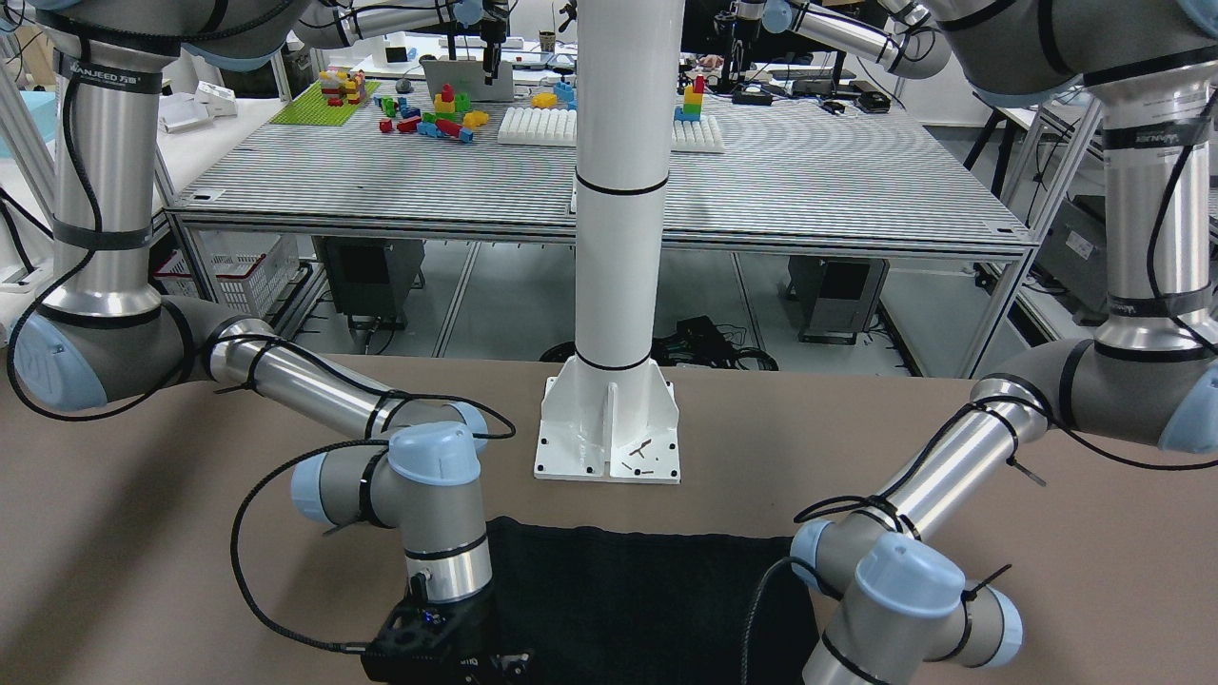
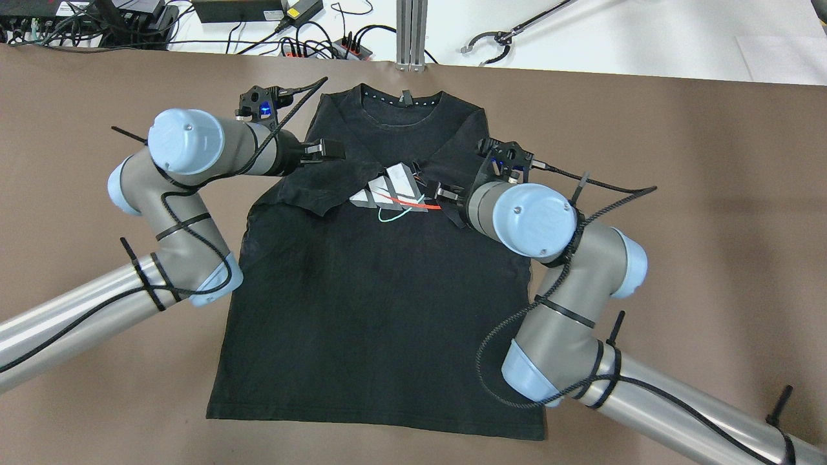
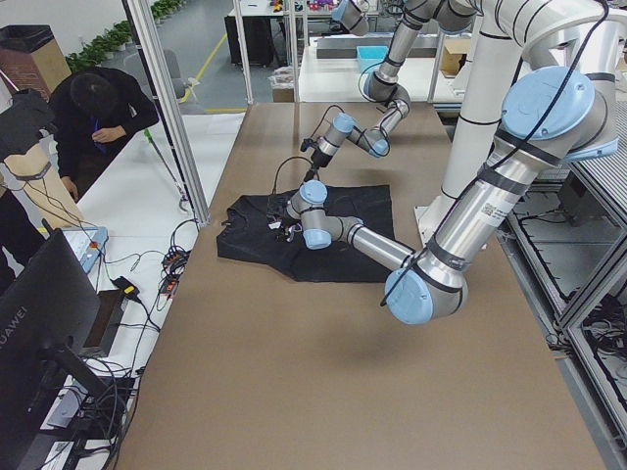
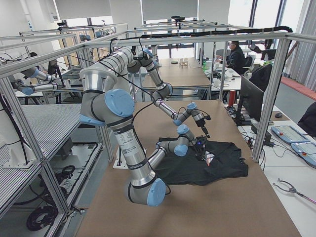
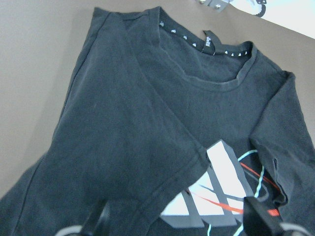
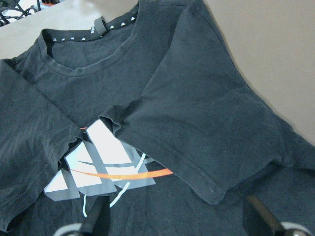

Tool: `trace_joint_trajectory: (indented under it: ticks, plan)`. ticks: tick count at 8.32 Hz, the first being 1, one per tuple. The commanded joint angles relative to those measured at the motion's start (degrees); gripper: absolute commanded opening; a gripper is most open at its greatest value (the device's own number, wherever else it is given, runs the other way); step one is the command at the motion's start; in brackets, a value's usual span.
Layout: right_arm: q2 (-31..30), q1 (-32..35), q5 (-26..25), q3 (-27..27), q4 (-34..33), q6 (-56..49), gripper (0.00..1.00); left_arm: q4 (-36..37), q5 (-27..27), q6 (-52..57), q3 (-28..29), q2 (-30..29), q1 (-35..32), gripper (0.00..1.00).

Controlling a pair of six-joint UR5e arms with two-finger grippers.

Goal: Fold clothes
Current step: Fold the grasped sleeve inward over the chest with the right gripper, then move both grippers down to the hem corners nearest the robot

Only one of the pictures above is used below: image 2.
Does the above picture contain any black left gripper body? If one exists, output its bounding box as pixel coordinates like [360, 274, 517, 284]
[275, 132, 309, 176]

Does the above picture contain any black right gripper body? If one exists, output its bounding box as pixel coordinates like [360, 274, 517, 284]
[452, 185, 473, 217]

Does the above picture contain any black t-shirt with logo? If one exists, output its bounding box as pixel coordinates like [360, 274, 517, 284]
[206, 83, 546, 440]

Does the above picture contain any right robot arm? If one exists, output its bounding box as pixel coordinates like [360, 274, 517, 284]
[428, 180, 825, 464]

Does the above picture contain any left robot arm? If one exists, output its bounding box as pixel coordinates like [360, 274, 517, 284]
[1, 108, 345, 392]

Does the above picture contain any black power strip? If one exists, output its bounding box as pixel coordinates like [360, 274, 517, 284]
[269, 37, 374, 61]

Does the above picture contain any metal grabber tool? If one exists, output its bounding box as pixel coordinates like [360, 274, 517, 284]
[459, 1, 576, 67]

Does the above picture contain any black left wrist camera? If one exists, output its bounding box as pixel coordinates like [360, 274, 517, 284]
[235, 85, 298, 129]

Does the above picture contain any aluminium frame cage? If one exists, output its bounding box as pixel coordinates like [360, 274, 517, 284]
[395, 0, 428, 72]

